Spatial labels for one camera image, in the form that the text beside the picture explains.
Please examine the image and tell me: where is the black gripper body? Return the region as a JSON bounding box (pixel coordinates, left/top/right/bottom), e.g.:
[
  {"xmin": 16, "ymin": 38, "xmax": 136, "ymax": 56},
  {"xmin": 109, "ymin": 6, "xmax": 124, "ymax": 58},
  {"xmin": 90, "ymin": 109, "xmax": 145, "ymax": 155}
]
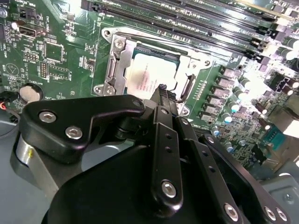
[{"xmin": 39, "ymin": 141, "xmax": 224, "ymax": 224}]

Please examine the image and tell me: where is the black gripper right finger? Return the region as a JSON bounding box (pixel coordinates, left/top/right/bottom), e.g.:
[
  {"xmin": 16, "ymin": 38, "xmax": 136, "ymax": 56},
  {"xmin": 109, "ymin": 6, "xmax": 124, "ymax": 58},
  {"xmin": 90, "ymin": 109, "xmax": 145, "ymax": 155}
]
[{"xmin": 166, "ymin": 90, "xmax": 292, "ymax": 224}]

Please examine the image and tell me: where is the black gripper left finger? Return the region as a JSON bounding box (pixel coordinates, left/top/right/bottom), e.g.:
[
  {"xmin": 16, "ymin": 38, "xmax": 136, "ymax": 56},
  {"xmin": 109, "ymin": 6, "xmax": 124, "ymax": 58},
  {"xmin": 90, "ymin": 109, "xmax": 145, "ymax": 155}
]
[{"xmin": 18, "ymin": 84, "xmax": 185, "ymax": 210}]

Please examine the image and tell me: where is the metal socket cover frame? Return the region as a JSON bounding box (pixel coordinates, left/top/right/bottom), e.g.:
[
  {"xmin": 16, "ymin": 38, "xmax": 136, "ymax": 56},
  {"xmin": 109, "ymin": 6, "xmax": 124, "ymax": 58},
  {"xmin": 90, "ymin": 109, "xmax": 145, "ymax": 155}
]
[{"xmin": 109, "ymin": 34, "xmax": 206, "ymax": 107}]

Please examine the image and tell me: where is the silver green CPU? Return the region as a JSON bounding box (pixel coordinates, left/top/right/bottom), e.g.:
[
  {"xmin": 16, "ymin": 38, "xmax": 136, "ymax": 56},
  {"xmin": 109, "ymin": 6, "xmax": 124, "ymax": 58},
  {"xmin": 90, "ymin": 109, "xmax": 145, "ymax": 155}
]
[{"xmin": 125, "ymin": 53, "xmax": 182, "ymax": 98}]

